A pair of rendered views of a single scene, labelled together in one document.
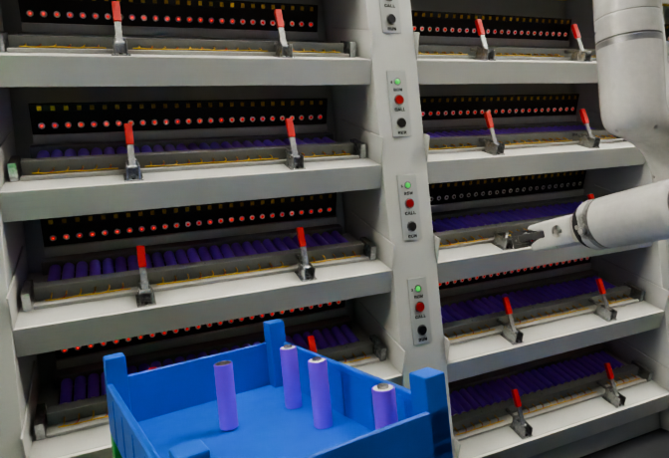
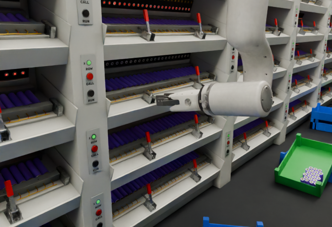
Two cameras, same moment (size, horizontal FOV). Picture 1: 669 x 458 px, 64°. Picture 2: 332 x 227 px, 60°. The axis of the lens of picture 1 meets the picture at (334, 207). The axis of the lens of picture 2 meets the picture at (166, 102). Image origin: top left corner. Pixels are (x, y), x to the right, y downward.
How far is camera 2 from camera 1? 29 cm
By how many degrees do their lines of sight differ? 29
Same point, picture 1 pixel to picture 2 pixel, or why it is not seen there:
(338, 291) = (31, 146)
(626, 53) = not seen: outside the picture
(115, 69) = not seen: outside the picture
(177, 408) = not seen: outside the picture
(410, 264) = (89, 120)
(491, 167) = (145, 50)
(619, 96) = (241, 22)
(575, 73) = not seen: outside the picture
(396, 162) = (80, 45)
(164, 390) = not seen: outside the picture
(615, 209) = (228, 95)
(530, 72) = not seen: outside the picture
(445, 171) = (116, 52)
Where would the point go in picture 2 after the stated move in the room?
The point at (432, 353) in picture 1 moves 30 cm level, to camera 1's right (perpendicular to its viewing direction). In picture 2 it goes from (102, 177) to (194, 157)
